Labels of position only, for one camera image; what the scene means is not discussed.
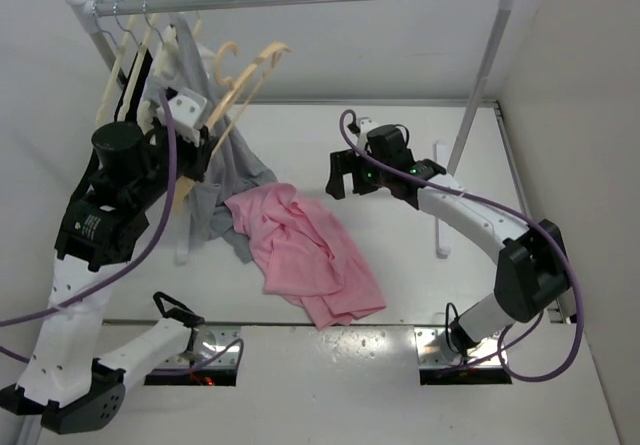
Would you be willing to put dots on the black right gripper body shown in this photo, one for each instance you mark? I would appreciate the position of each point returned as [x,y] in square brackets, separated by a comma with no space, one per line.
[368,176]

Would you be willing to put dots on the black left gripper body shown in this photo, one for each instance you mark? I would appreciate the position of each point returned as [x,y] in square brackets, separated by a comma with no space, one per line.
[189,158]

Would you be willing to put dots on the beige plastic hanger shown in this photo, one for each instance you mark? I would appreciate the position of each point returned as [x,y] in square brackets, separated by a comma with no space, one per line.
[271,55]

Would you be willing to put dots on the pink t shirt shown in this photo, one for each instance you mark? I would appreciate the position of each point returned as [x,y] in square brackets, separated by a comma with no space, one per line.
[306,255]

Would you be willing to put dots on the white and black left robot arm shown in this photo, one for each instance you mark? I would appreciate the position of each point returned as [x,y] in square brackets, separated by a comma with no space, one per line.
[65,383]

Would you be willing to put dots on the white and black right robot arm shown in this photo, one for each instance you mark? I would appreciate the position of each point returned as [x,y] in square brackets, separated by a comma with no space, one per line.
[529,274]

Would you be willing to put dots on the grey shirt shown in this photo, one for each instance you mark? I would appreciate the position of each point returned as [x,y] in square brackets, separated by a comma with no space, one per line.
[234,169]

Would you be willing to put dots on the cream hanger with grey shirt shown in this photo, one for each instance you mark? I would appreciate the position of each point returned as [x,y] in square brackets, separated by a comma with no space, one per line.
[163,70]

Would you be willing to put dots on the cream hanger far left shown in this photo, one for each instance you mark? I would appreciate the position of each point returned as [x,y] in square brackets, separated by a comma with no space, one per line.
[115,51]

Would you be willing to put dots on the cream hanger with black garment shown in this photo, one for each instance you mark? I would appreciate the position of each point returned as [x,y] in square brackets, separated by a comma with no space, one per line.
[133,77]

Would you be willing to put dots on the white clothes rack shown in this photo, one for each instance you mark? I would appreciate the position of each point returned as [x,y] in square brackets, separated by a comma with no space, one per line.
[88,13]

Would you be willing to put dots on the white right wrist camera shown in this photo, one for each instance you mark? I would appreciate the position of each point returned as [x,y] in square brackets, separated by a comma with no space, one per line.
[361,126]

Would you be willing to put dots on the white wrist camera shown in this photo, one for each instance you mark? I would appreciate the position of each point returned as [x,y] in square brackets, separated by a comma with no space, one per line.
[187,109]
[361,126]

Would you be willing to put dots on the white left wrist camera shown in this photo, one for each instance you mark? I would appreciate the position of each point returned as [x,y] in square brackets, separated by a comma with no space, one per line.
[187,109]

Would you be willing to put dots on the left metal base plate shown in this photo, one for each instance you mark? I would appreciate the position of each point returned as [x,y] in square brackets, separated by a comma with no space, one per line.
[216,348]

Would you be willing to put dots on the metal base plate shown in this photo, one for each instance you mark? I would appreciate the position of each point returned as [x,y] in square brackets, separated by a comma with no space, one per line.
[216,348]
[433,353]

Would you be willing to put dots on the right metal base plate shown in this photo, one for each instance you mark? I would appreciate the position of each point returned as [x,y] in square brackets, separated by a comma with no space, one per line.
[433,353]

